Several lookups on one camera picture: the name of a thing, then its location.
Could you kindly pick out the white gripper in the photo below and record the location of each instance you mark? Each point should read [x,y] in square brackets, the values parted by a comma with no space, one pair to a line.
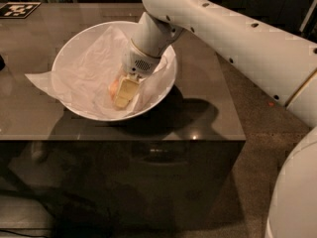
[138,62]

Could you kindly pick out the red apple with sticker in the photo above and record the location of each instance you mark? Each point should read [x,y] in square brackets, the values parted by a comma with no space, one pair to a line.
[113,87]

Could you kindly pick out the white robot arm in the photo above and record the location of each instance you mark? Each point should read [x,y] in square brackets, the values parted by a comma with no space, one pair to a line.
[282,65]

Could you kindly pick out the white bowl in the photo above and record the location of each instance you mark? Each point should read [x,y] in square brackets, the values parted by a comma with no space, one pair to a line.
[82,50]

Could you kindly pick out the white crumpled paper sheet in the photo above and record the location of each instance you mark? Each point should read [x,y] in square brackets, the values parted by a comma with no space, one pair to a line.
[85,76]

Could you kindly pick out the dark glossy cabinet table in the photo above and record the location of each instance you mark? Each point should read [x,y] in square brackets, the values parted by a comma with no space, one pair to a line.
[167,169]

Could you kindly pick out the dark object at table edge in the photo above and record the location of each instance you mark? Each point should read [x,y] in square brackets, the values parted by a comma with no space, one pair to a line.
[2,63]

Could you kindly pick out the black white fiducial marker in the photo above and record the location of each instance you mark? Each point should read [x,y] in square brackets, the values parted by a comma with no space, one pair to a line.
[18,10]

